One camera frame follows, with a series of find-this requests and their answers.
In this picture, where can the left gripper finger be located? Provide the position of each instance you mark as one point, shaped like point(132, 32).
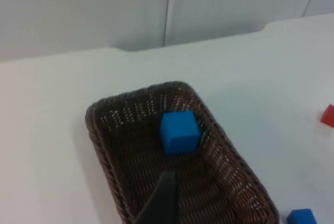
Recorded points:
point(163, 203)

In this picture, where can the dark brown wicker basket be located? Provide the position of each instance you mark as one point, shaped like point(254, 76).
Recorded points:
point(130, 161)

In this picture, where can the large blue cube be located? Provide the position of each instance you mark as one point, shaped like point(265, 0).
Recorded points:
point(180, 132)

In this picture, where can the small blue cube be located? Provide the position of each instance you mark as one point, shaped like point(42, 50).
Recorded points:
point(302, 216)

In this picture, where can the red cube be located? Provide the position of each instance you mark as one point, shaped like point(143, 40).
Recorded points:
point(329, 117)

